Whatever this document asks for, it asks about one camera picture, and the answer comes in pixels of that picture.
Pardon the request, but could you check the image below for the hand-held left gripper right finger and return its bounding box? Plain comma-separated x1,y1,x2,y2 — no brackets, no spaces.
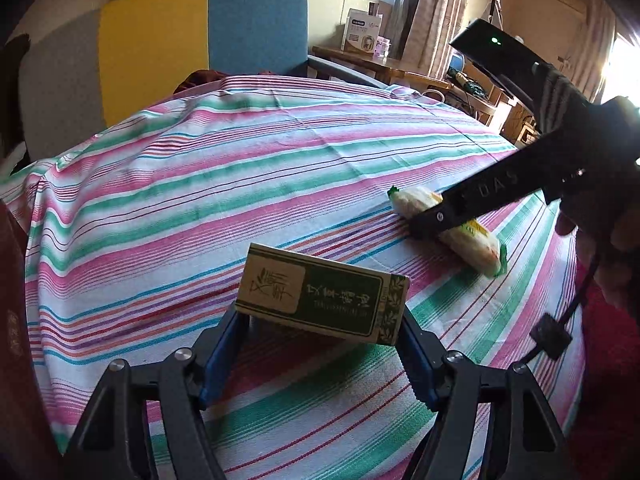
397,310,573,480

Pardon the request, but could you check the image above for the beige patterned curtain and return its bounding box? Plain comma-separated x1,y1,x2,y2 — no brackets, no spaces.
390,0,493,78

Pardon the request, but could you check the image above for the white printed carton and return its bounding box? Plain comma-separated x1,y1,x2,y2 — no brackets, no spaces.
341,8,383,53

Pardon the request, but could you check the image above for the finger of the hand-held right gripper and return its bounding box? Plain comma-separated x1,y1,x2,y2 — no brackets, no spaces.
410,135,566,241

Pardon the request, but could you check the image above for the grey yellow blue chair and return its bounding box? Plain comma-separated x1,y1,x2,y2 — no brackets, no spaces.
0,0,386,177

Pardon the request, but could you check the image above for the red fabric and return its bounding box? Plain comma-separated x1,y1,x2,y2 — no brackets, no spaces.
575,265,640,480

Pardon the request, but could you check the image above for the wooden stool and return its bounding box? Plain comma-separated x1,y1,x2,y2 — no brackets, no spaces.
465,92,503,131

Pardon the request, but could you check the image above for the wooden desk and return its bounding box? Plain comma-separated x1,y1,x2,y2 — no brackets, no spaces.
312,45,453,92

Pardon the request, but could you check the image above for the green and beige box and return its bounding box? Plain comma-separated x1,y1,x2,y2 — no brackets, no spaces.
235,242,411,347

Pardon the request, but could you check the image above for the striped tablecloth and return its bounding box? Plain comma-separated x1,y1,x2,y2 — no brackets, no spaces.
0,75,586,480

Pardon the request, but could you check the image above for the dark red cloth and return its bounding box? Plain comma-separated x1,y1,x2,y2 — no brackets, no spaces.
172,69,273,96

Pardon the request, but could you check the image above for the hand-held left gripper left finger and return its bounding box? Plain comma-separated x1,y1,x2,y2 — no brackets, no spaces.
62,310,251,480

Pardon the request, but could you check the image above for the person's right hand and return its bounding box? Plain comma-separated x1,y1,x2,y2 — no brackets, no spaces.
555,195,640,311

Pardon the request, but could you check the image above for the green cracker packet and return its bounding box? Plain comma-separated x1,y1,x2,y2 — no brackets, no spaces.
388,185,507,277

